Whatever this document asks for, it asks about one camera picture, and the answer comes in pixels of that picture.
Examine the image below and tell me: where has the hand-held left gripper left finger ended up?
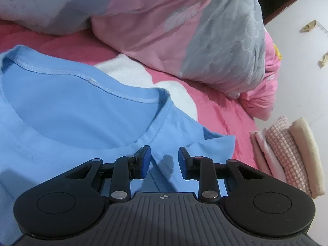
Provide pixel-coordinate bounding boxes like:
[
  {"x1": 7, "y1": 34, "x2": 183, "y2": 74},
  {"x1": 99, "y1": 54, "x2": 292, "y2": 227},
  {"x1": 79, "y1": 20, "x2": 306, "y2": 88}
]
[{"x1": 65, "y1": 146, "x2": 151, "y2": 203}]

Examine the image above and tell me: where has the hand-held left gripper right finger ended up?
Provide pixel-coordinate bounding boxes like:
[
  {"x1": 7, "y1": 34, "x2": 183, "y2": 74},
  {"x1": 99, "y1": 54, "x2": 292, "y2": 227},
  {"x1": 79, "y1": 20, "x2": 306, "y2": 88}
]
[{"x1": 179, "y1": 147, "x2": 264, "y2": 203}]

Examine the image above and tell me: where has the light blue t-shirt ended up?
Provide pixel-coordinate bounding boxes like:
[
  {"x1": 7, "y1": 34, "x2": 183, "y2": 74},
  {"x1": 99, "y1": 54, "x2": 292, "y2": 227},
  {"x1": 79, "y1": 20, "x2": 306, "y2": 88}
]
[{"x1": 0, "y1": 44, "x2": 236, "y2": 246}]

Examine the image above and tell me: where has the pink floral plush blanket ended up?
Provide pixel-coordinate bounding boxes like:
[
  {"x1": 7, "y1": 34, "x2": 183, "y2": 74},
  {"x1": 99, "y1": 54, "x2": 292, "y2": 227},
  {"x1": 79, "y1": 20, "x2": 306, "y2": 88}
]
[{"x1": 0, "y1": 18, "x2": 259, "y2": 175}]

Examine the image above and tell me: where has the pale pink folded cloth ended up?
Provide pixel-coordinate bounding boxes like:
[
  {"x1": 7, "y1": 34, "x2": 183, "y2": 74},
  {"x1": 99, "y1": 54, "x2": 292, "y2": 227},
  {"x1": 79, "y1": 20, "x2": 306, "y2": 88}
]
[{"x1": 250, "y1": 129, "x2": 287, "y2": 182}]

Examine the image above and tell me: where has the bright pink quilted bedspread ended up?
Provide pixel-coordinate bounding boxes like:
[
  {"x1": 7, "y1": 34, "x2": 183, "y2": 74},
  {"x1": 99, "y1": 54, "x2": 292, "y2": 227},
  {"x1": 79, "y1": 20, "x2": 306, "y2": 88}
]
[{"x1": 239, "y1": 27, "x2": 284, "y2": 121}]

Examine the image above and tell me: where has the pink grey floral quilt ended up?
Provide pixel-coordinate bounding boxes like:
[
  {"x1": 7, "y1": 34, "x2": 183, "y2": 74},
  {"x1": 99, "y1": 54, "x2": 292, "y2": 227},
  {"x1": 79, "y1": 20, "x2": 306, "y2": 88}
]
[{"x1": 0, "y1": 0, "x2": 267, "y2": 99}]

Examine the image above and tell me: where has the yellowish paper scrap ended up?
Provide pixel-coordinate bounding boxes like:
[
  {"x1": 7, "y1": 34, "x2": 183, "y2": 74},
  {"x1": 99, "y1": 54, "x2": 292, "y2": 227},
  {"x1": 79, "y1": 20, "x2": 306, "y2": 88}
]
[
  {"x1": 300, "y1": 20, "x2": 317, "y2": 34},
  {"x1": 318, "y1": 51, "x2": 328, "y2": 68}
]

